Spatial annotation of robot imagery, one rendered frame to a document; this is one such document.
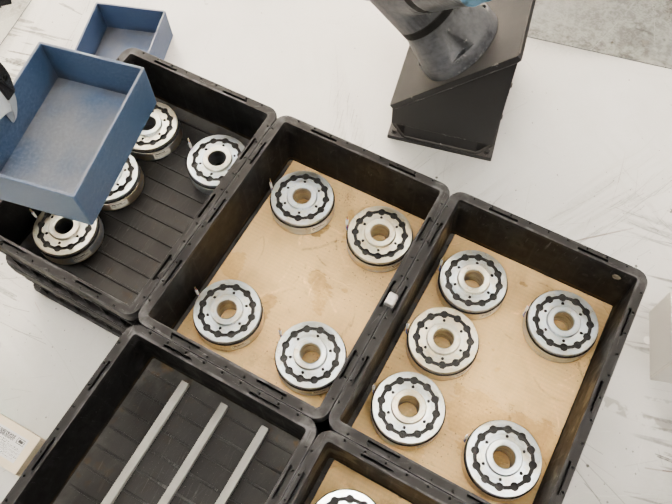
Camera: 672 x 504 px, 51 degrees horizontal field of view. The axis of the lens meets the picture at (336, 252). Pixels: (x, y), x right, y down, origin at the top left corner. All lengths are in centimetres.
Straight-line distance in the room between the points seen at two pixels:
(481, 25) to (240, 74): 53
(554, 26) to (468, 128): 135
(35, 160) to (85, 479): 44
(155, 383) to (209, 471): 15
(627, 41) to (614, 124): 118
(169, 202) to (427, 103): 48
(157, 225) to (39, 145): 26
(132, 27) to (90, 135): 66
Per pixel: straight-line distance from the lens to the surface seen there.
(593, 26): 267
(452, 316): 105
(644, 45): 267
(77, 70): 104
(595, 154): 144
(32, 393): 128
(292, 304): 109
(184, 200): 120
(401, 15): 118
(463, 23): 121
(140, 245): 118
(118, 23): 164
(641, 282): 106
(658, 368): 124
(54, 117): 103
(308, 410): 93
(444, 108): 129
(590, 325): 110
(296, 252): 112
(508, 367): 107
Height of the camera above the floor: 183
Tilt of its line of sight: 64 degrees down
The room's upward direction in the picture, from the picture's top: 3 degrees counter-clockwise
